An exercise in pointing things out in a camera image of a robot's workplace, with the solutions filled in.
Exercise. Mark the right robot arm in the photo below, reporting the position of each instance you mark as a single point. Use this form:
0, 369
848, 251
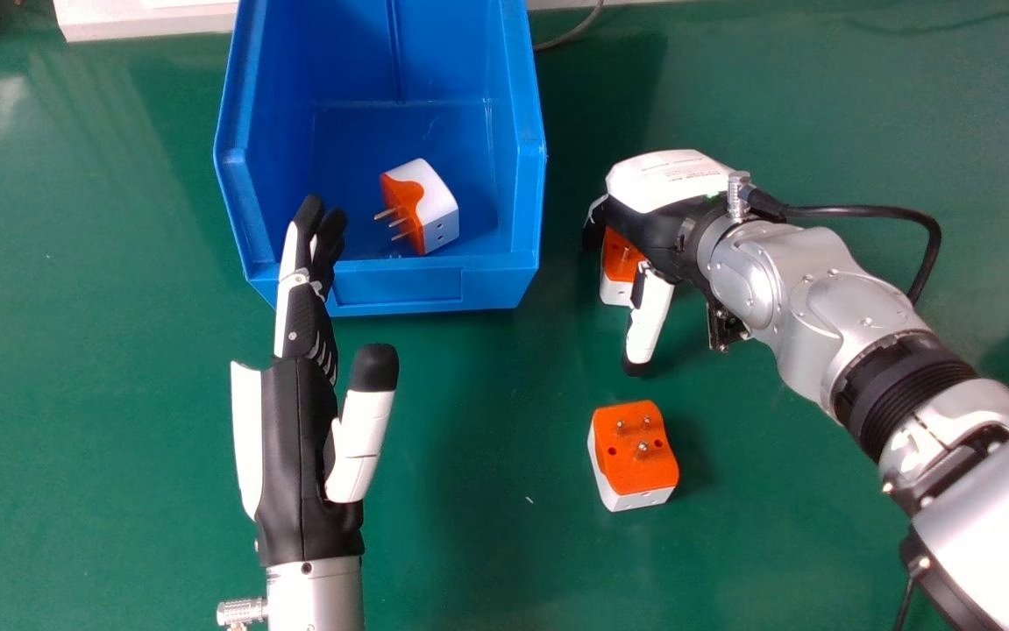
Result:
872, 350

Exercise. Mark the white-and-orange plug adapter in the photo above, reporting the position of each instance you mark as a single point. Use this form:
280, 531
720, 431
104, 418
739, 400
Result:
618, 267
421, 206
633, 456

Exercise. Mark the blue plastic bin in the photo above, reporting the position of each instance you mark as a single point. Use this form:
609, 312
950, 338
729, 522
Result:
381, 149

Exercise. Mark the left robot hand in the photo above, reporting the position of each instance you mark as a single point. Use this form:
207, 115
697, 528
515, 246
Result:
294, 438

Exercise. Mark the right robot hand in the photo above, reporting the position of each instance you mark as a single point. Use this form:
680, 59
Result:
655, 228

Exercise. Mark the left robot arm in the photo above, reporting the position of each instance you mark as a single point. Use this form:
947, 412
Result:
311, 596

